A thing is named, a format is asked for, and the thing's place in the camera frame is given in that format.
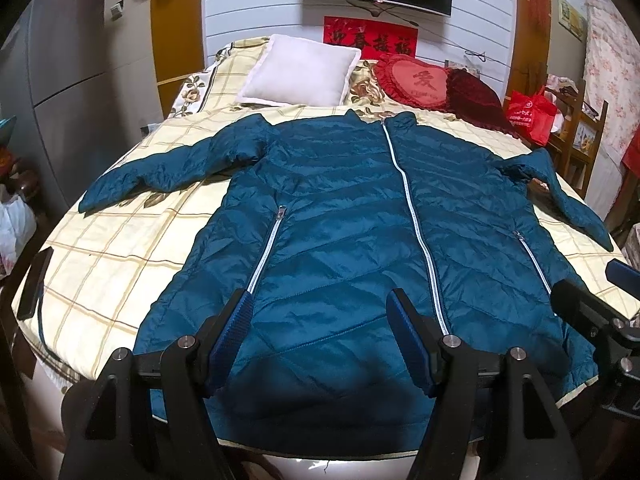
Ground grey refrigerator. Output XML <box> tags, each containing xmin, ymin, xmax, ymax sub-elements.
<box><xmin>1</xmin><ymin>0</ymin><xmax>164</xmax><ymax>221</ymax></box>

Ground white plastic bag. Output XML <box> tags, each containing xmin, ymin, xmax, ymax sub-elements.
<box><xmin>0</xmin><ymin>186</ymin><xmax>37</xmax><ymax>278</ymax></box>

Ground blue quilted down coat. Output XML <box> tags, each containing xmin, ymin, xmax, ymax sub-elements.
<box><xmin>79</xmin><ymin>112</ymin><xmax>611</xmax><ymax>457</ymax></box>

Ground red shopping bag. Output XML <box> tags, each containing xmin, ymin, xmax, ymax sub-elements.
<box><xmin>506</xmin><ymin>87</ymin><xmax>558</xmax><ymax>148</ymax></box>

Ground red heart-shaped cushion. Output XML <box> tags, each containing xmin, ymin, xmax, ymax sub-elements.
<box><xmin>373</xmin><ymin>54</ymin><xmax>449</xmax><ymax>112</ymax></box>

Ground white square pillow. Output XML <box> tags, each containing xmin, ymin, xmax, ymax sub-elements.
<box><xmin>236</xmin><ymin>34</ymin><xmax>361</xmax><ymax>107</ymax></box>

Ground wooden shelf rack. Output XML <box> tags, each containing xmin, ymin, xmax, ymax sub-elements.
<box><xmin>544</xmin><ymin>79</ymin><xmax>608</xmax><ymax>198</ymax></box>

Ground floral pink curtain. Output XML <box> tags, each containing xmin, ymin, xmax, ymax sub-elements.
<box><xmin>584</xmin><ymin>0</ymin><xmax>639</xmax><ymax>164</ymax></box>

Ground red calligraphy wall banner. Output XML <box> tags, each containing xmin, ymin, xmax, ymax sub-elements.
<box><xmin>323</xmin><ymin>16</ymin><xmax>418</xmax><ymax>60</ymax></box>

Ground dark red velvet cushion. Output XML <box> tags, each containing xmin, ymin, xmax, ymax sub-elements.
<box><xmin>445</xmin><ymin>68</ymin><xmax>515</xmax><ymax>136</ymax></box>

